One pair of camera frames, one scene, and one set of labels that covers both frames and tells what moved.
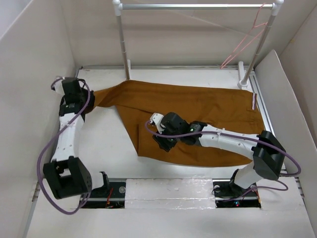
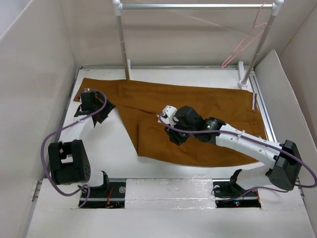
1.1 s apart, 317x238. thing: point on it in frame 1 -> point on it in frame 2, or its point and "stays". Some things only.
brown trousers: [227, 107] stays
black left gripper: [86, 91] -> [107, 109]
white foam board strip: [169, 193] stays
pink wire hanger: [254, 27] stays
